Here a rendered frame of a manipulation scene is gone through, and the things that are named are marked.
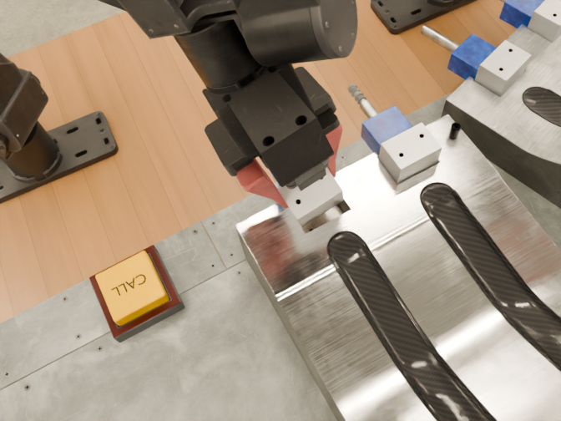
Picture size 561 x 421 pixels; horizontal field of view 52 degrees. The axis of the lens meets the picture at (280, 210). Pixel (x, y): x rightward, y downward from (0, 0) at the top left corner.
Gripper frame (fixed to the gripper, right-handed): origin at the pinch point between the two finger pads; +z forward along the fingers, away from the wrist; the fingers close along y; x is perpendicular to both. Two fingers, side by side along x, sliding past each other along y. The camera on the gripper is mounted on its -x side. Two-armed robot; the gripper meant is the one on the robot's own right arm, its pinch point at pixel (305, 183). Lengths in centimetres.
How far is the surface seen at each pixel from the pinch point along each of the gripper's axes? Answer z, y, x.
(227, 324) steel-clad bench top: 11.8, -15.0, 0.3
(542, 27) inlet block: 10.9, 34.9, 12.1
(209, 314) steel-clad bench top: 10.8, -16.3, 2.1
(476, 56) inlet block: 8.7, 25.7, 11.8
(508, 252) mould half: 12.6, 13.0, -10.1
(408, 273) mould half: 9.6, 3.7, -8.1
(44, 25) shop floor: 30, -40, 167
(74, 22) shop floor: 34, -31, 164
